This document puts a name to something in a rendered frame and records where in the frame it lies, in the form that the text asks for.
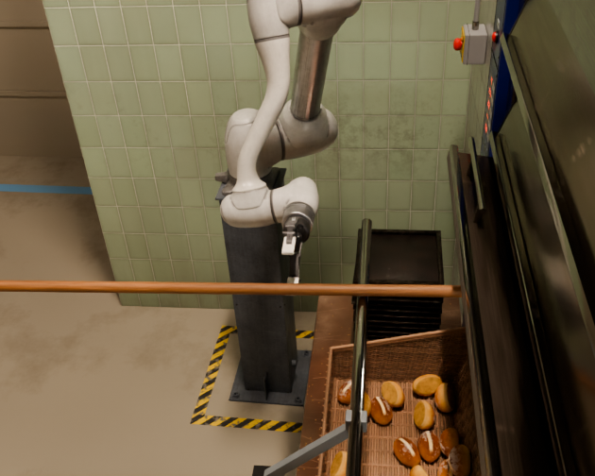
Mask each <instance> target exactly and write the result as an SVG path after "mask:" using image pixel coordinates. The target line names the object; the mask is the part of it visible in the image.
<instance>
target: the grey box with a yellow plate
mask: <svg viewBox="0 0 595 476"><path fill-rule="evenodd" d="M471 28H472V24H470V25H468V24H466V25H463V26H462V35H461V37H463V39H464V42H462V47H461V50H460V55H461V61H462V62H463V64H466V65H468V64H485V53H486V44H487V33H486V29H485V25H484V24H479V29H478V30H472V29H471Z"/></svg>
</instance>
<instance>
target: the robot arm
mask: <svg viewBox="0 0 595 476"><path fill-rule="evenodd" d="M361 4H362V0H246V8H247V16H248V21H249V27H250V30H251V33H252V36H253V40H254V43H255V46H256V48H257V51H258V53H259V56H260V59H261V62H262V64H263V68H264V71H265V75H266V81H267V87H266V93H265V97H264V99H263V103H262V105H261V107H260V109H259V110H255V109H241V110H238V111H236V112H235V113H234V114H233V115H232V116H231V117H230V118H229V120H228V123H227V127H226V132H225V153H226V160H227V165H228V169H229V171H227V172H220V173H216V174H215V180H216V181H220V182H225V183H227V184H226V186H225V187H224V188H223V189H222V195H223V196H226V197H225V198H224V199H223V200H222V202H221V205H220V213H221V216H222V218H223V220H224V221H225V222H226V223H228V224H229V225H230V226H233V227H236V228H258V227H265V226H269V225H272V224H278V223H281V224H282V228H283V231H282V236H283V237H284V241H283V246H282V251H281V255H288V256H289V257H290V269H289V277H288V279H287V283H300V282H301V280H300V279H299V269H300V258H301V249H302V244H303V243H305V242H306V241H307V240H308V238H309V236H310V232H311V231H312V230H313V225H314V221H315V216H316V214H317V211H318V206H319V195H318V192H317V188H316V185H315V182H314V181H313V180H311V179H310V178H306V177H299V178H295V179H294V180H292V181H291V182H290V183H289V184H287V185H285V186H283V187H280V188H278V189H273V188H274V185H275V182H276V178H277V176H278V174H279V173H280V172H281V171H280V169H279V167H272V166H273V165H274V164H276V163H278V162H280V161H285V160H292V159H297V158H302V157H306V156H310V155H313V154H316V153H319V152H321V151H323V150H325V149H327V148H328V147H330V146H331V145H332V144H333V143H334V142H335V139H336V138H337V135H338V126H337V122H336V119H335V117H334V116H333V114H332V113H331V112H330V111H329V110H327V109H325V107H324V106H323V105H322V104H321V101H322V95H323V90H324V85H325V79H326V74H327V69H328V65H329V59H330V54H331V49H332V39H333V35H335V34H336V33H337V32H338V30H339V28H340V27H341V26H342V24H343V23H344V22H345V21H346V20H347V18H350V17H352V16H353V15H354V14H355V13H356V12H357V11H358V10H359V8H360V6H361ZM295 26H297V27H298V28H299V36H298V45H297V59H296V67H295V75H294V83H293V91H292V98H291V100H289V101H288V102H287V103H286V104H285V102H286V99H287V96H288V93H289V87H290V35H289V28H291V27H295ZM284 105H285V106H284ZM294 252H295V253H294ZM298 252H299V253H298Z"/></svg>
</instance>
